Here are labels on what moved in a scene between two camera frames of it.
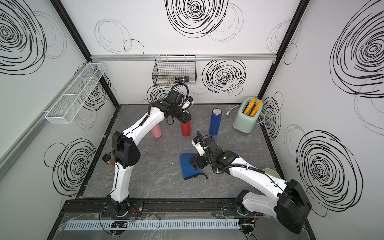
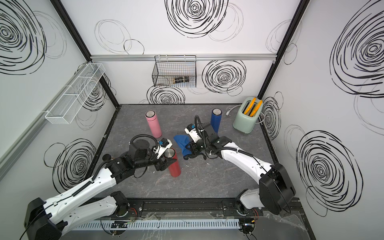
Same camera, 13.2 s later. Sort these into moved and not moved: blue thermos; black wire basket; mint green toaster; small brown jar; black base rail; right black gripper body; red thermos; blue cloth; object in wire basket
Moved: right black gripper body; red thermos; blue cloth
Not moved: object in wire basket; small brown jar; mint green toaster; blue thermos; black base rail; black wire basket
